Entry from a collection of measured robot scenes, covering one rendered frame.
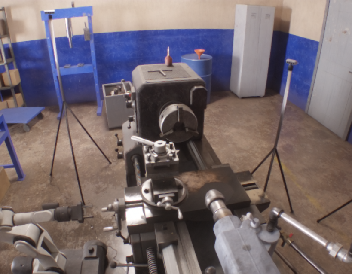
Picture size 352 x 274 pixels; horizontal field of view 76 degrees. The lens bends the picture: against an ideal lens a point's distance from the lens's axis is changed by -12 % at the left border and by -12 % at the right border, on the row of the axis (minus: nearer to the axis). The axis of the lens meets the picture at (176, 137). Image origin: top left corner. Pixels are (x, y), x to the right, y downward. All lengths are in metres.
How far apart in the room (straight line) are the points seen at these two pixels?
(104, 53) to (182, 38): 1.51
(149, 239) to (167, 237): 0.13
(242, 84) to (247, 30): 1.06
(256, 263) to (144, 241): 0.67
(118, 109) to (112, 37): 1.63
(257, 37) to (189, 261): 4.48
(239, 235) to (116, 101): 3.23
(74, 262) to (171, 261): 1.08
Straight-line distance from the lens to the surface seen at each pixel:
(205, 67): 4.62
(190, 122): 1.71
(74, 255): 2.19
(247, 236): 0.93
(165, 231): 1.29
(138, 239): 1.37
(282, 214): 0.94
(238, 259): 0.87
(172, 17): 5.08
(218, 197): 1.10
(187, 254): 1.26
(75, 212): 1.53
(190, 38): 5.20
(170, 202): 1.22
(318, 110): 4.94
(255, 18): 5.07
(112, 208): 1.39
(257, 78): 5.35
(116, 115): 3.97
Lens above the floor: 1.87
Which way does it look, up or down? 30 degrees down
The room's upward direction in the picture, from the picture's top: straight up
